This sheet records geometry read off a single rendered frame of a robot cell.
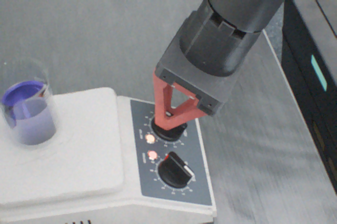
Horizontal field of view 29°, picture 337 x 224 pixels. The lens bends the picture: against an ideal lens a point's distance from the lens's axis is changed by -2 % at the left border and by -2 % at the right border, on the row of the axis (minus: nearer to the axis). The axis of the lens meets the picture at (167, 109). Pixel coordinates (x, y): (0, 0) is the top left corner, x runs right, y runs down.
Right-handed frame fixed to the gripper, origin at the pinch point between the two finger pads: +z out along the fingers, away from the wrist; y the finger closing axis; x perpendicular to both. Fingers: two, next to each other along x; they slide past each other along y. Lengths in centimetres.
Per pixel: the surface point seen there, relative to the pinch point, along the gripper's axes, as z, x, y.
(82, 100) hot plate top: 1.5, -7.8, 2.4
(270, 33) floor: 54, 18, -115
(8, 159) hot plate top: 5.1, -10.6, 10.6
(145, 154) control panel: 1.2, 0.0, 4.7
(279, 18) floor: 52, 18, -122
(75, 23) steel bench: 10.1, -15.5, -17.8
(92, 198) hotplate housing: 3.0, -2.1, 11.0
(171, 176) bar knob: 0.8, 3.1, 5.7
